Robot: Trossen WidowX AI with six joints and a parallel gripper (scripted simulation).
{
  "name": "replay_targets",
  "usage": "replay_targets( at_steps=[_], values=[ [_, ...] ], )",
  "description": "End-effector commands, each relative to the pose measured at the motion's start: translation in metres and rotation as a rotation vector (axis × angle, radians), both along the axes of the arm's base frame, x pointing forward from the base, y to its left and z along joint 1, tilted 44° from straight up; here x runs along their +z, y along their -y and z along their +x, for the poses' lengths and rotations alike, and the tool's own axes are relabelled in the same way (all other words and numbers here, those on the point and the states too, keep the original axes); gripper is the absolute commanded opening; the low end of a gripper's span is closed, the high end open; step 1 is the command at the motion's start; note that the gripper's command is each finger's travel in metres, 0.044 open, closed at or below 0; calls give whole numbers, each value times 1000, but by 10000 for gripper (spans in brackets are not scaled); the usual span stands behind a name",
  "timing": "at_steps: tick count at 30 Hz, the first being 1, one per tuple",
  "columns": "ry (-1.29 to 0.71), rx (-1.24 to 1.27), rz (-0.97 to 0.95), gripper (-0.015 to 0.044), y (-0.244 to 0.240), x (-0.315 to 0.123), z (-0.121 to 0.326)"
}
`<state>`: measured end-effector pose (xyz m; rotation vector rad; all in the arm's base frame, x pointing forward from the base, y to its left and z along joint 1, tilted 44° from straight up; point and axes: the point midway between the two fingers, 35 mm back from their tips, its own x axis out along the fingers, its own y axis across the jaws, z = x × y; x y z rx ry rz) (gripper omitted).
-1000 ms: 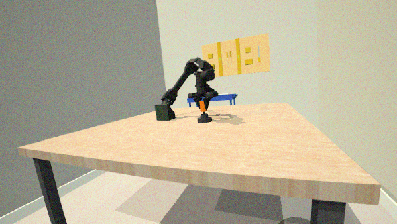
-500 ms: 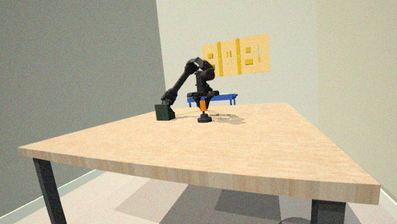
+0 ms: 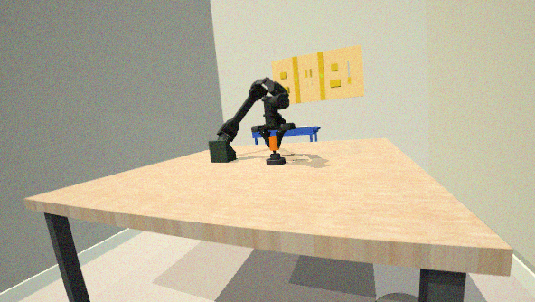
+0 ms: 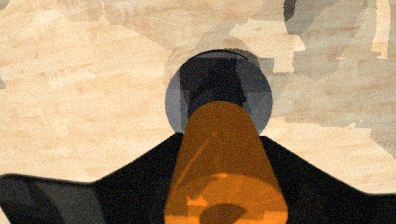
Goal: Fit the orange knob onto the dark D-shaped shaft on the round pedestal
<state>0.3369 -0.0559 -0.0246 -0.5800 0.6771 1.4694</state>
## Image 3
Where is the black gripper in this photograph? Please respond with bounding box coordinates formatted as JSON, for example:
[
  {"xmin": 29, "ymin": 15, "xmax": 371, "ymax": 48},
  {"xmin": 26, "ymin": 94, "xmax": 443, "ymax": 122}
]
[{"xmin": 251, "ymin": 110, "xmax": 296, "ymax": 148}]

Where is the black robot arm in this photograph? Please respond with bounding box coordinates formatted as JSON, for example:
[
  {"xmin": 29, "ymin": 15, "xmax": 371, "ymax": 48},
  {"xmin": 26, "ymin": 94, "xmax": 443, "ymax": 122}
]
[{"xmin": 217, "ymin": 77, "xmax": 290, "ymax": 144}]

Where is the orange knob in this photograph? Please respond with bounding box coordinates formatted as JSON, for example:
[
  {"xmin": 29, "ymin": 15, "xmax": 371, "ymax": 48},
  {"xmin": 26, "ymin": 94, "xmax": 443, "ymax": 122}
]
[{"xmin": 269, "ymin": 136, "xmax": 279, "ymax": 151}]

